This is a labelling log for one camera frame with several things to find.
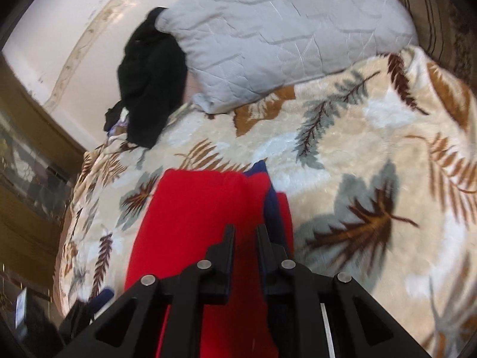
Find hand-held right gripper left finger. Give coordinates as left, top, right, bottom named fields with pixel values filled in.
left=55, top=224, right=236, bottom=358

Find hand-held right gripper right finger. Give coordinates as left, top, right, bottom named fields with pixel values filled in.
left=255, top=224, right=430, bottom=358

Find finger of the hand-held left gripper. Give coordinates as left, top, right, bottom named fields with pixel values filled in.
left=58, top=287, right=114, bottom=341

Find red and blue sweater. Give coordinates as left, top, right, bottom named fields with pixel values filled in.
left=124, top=160, right=295, bottom=358

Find wooden glass-panel door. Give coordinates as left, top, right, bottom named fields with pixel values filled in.
left=0, top=52, right=87, bottom=306

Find leaf-print blanket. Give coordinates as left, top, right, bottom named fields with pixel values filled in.
left=52, top=45, right=477, bottom=358

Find crumpled plastic bags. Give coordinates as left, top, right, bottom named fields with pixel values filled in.
left=107, top=118, right=130, bottom=137

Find small dark cloth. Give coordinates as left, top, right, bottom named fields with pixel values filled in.
left=103, top=101, right=129, bottom=132

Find black garment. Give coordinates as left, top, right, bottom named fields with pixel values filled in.
left=117, top=7, right=187, bottom=149

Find grey quilted pillow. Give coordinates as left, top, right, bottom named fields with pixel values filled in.
left=154, top=0, right=420, bottom=115

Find striped brown sofa cushion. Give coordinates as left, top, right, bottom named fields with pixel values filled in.
left=380, top=0, right=477, bottom=95

